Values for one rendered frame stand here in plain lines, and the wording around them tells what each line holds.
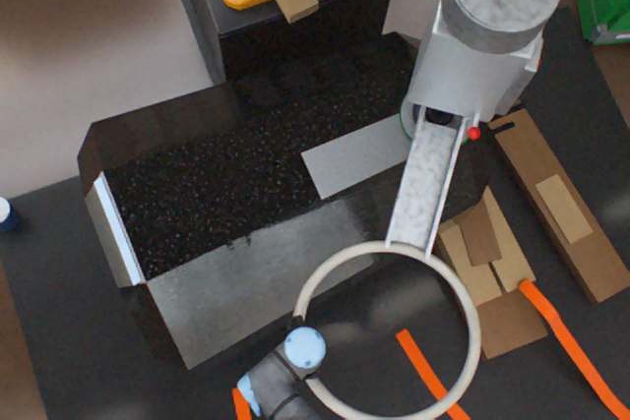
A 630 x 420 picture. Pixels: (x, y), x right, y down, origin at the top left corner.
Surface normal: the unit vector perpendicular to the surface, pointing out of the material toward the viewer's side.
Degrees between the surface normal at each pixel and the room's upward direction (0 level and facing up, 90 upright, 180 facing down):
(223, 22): 0
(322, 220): 45
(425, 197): 15
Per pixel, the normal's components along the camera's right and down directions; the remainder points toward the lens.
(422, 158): -0.04, -0.01
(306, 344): 0.10, -0.37
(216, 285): 0.33, 0.43
